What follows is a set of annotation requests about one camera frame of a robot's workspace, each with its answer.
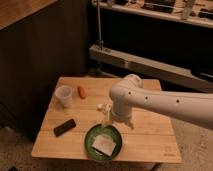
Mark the cluttered background shelf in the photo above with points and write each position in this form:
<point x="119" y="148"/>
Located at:
<point x="193" y="12"/>

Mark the vertical metal pole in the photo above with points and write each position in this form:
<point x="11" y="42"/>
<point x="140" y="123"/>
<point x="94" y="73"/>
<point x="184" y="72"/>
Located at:
<point x="100" y="40"/>

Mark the translucent plastic cup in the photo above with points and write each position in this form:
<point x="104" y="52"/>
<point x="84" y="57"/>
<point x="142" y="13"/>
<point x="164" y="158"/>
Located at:
<point x="64" y="95"/>

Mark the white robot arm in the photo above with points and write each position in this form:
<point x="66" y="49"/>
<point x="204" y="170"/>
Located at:
<point x="195" y="108"/>

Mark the green round plate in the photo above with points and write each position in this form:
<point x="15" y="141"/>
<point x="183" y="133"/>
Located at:
<point x="98" y="129"/>

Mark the white sponge on plate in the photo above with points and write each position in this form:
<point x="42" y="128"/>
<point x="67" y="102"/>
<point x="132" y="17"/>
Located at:
<point x="104" y="144"/>

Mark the small wooden table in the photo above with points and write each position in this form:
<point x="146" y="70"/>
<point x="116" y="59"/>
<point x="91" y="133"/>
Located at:
<point x="151" y="140"/>

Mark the dark wooden cabinet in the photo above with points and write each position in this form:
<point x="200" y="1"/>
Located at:
<point x="34" y="53"/>

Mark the black rectangular block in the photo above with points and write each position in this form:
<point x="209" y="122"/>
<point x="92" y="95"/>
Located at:
<point x="62" y="128"/>

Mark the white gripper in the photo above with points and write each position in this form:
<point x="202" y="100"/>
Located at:
<point x="119" y="113"/>

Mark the small orange carrot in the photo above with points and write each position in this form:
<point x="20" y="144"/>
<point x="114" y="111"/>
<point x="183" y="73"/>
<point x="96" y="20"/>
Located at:
<point x="81" y="92"/>

